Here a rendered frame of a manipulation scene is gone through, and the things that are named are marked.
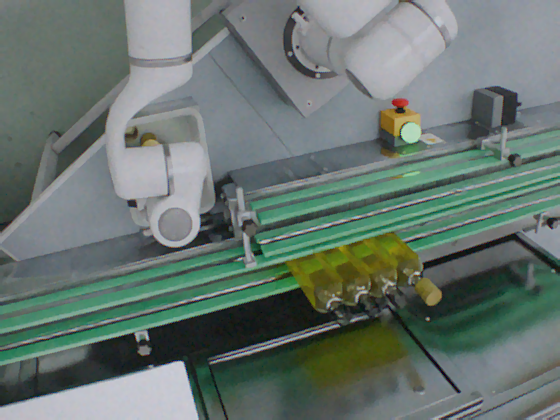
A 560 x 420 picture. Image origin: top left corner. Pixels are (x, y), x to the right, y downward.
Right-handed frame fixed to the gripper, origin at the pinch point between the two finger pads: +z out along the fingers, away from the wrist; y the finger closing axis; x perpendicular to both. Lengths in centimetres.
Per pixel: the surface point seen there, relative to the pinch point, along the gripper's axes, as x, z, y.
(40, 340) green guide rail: -24.5, -2.0, -30.0
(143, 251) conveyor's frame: -12.0, 3.3, -5.7
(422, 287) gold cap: -22, -25, 42
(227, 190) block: -2.2, 0.1, 13.3
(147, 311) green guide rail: -23.3, -1.6, -7.4
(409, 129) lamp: 4, -2, 55
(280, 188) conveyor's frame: -3.2, -2.9, 23.5
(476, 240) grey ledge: -28, 4, 77
